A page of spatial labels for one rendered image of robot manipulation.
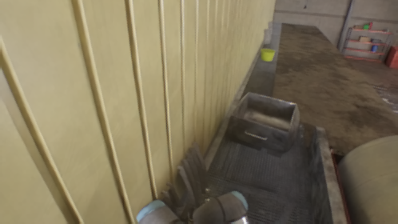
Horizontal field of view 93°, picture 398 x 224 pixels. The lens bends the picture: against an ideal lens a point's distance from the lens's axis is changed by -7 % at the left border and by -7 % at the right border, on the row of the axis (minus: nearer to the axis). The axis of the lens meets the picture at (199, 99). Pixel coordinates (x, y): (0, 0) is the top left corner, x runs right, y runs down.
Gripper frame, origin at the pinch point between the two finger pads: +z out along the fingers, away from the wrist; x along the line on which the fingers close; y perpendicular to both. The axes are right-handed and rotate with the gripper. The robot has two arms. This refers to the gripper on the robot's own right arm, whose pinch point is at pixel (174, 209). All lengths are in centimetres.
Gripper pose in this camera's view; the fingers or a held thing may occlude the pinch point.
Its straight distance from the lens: 174.4
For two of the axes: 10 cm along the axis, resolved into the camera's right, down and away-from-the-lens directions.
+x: 3.6, -4.4, 8.2
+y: 1.9, 9.0, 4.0
